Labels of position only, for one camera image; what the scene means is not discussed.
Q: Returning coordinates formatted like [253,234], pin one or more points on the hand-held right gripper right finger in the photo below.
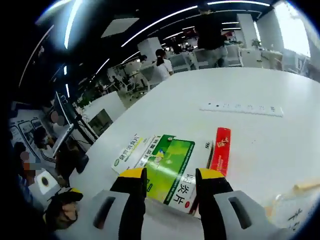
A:
[215,220]

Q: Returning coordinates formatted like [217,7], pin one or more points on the white ceiling vent panel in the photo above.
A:
[120,27]

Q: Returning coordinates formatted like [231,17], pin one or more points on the green white medicine box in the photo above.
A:
[170,175]

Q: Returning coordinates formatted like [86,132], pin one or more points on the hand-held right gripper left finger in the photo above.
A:
[132,215]

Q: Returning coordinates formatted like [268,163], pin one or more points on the green cartoon medicine box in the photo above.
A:
[150,150]

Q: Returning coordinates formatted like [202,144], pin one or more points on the potted plant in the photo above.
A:
[256,43]

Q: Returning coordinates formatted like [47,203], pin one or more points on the white blue wall poster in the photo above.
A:
[25,130]

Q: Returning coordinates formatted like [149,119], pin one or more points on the white yellow-striped medicine box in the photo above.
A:
[127,157]

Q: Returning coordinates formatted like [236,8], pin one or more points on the black stand base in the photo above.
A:
[82,163]

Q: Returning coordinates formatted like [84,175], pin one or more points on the clear lid with yellow clasps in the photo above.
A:
[305,186]

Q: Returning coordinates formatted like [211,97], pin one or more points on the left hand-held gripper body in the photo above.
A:
[45,180]

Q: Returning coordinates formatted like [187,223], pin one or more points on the red white medicine box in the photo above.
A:
[221,150]

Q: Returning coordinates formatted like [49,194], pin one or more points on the laptop on stand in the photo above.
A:
[63,107]

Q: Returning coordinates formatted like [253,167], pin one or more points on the white power strip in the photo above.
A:
[245,110]

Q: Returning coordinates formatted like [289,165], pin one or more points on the person's left hand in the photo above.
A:
[68,211]

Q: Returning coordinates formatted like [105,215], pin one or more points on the ceiling light strip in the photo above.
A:
[73,22]
[237,3]
[160,25]

